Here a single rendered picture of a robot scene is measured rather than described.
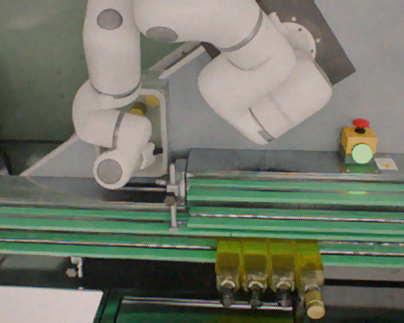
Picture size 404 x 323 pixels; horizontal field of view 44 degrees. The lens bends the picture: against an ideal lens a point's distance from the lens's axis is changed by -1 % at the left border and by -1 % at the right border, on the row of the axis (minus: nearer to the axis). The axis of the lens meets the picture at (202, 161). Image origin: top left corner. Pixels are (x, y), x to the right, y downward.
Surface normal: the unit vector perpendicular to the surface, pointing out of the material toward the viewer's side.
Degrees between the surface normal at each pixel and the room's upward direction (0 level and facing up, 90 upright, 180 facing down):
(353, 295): 89
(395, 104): 0
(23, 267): 90
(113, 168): 15
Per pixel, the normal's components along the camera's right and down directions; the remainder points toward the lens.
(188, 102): -0.07, 0.45
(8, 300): 0.00, -0.89
